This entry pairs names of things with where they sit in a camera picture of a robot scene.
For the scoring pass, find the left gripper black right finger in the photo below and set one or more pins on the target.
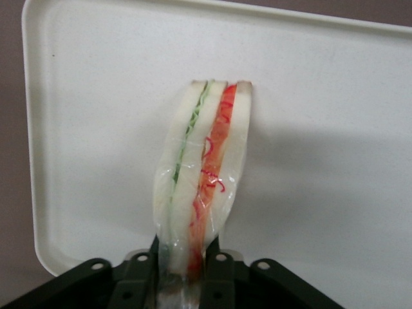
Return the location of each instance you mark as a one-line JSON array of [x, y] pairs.
[[220, 280]]

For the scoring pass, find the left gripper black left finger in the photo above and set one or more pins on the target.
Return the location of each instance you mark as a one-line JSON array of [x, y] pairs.
[[135, 277]]

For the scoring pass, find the plastic-wrapped triangle sandwich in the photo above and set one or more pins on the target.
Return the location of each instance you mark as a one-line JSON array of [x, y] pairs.
[[193, 161]]

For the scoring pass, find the cream rectangular plastic tray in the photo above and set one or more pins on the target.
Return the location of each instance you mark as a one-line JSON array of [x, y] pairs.
[[322, 128]]

